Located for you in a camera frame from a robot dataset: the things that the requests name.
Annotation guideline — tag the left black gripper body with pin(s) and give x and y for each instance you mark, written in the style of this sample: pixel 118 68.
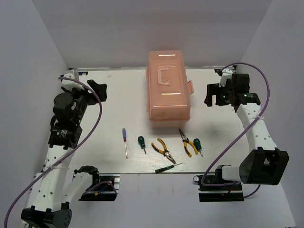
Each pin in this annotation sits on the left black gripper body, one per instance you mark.
pixel 82 97

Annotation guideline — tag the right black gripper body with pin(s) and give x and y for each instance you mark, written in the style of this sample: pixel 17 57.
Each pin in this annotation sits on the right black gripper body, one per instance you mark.
pixel 225 94

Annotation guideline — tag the pink plastic toolbox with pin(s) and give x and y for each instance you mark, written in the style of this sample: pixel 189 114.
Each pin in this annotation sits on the pink plastic toolbox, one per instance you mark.
pixel 168 90

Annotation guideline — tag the blue red handled screwdriver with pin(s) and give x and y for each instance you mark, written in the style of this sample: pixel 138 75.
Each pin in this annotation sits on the blue red handled screwdriver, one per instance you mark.
pixel 125 141

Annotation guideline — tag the stubby green screwdriver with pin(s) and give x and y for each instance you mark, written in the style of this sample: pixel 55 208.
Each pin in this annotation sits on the stubby green screwdriver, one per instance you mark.
pixel 198 146
pixel 141 142

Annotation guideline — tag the yellow black pliers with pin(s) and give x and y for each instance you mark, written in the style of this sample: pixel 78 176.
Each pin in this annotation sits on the yellow black pliers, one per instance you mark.
pixel 187 142
pixel 163 151

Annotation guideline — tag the thin black green screwdriver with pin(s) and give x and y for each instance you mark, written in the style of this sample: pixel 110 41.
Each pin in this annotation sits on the thin black green screwdriver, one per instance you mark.
pixel 161 170

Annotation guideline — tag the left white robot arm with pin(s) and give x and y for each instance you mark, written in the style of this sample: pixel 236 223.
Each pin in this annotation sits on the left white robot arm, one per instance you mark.
pixel 51 208

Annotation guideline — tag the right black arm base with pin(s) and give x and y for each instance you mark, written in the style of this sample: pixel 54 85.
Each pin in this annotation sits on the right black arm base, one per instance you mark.
pixel 231 193

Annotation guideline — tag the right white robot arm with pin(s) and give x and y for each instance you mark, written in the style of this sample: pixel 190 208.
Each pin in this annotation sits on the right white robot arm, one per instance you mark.
pixel 265 163

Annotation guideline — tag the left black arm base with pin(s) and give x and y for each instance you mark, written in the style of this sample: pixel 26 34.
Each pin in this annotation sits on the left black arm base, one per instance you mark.
pixel 105 189

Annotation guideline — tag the left blue table label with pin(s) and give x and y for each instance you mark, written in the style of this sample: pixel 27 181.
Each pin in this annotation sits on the left blue table label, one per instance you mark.
pixel 81 73

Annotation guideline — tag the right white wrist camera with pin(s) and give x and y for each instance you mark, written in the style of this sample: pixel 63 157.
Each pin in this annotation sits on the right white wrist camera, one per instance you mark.
pixel 226 74

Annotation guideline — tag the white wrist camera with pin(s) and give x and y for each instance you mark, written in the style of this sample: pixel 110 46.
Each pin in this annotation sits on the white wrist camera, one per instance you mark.
pixel 70 82
pixel 226 74

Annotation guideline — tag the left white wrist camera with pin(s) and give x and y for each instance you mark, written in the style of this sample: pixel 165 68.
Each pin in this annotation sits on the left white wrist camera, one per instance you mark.
pixel 70 82

